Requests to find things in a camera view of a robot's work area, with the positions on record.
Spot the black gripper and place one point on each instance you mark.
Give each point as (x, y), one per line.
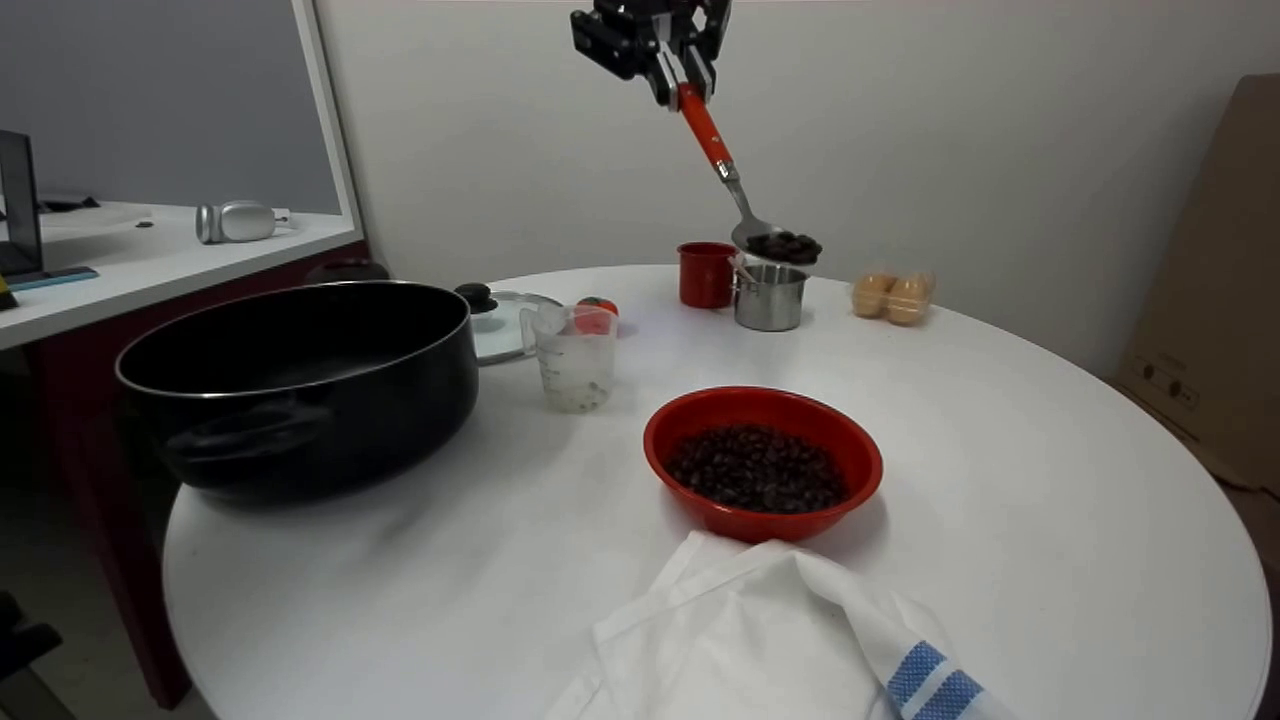
(680, 10)

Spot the orange bowl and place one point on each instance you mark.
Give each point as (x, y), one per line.
(747, 527)

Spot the red mug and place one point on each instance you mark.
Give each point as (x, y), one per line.
(705, 278)

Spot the steel cup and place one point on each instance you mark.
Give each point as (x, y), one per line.
(770, 305)

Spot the glass pot lid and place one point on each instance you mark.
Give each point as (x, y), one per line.
(514, 333)

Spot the clear glass cup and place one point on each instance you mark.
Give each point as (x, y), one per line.
(576, 372)

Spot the dark coffee beans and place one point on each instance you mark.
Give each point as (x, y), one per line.
(762, 467)

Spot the silver object on desk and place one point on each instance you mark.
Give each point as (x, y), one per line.
(241, 221)

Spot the white blue-striped towel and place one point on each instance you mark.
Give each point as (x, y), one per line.
(747, 640)

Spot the brown cardboard box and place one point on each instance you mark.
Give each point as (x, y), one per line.
(1223, 333)

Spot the flat blue object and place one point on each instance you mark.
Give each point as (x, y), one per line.
(52, 278)

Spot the dark monitor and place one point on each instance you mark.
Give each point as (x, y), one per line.
(21, 200)

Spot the white window frame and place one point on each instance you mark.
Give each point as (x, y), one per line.
(324, 123)

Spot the white desk with red frame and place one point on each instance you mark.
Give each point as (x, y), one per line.
(133, 264)

